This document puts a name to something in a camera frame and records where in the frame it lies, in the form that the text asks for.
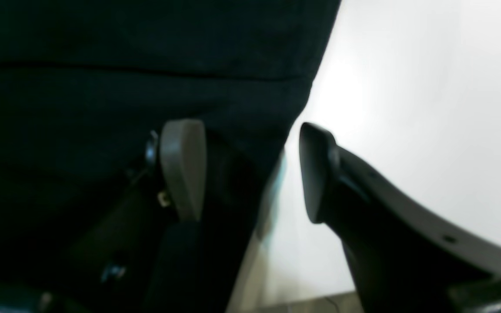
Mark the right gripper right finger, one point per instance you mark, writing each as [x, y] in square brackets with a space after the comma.
[402, 257]

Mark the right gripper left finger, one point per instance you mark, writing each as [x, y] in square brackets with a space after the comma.
[150, 238]

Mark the black T-shirt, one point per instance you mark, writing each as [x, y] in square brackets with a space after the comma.
[82, 85]

